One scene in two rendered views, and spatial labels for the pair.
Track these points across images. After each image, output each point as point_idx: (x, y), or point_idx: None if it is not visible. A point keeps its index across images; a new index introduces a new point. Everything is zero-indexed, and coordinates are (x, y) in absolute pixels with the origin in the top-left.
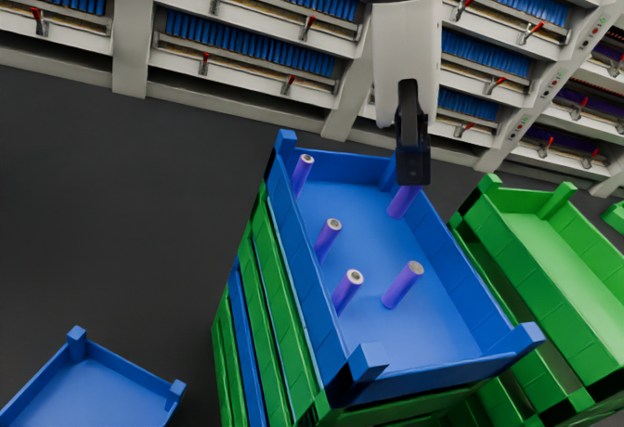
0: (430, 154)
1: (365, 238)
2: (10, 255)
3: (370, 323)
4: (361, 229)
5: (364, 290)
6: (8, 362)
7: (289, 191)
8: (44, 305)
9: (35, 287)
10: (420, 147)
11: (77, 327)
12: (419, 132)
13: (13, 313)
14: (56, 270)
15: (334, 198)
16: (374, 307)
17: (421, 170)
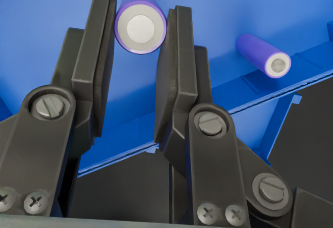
0: (196, 78)
1: None
2: (95, 200)
3: None
4: (73, 0)
5: None
6: (163, 161)
7: (123, 159)
8: (123, 165)
9: (112, 176)
10: (257, 156)
11: (147, 150)
12: (277, 217)
13: (134, 176)
14: (94, 174)
15: (20, 53)
16: None
17: (208, 69)
